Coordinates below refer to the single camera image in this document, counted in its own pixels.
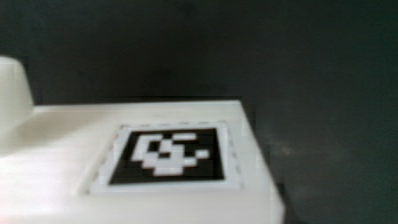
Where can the white drawer tray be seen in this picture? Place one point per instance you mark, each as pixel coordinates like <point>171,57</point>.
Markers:
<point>141,163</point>

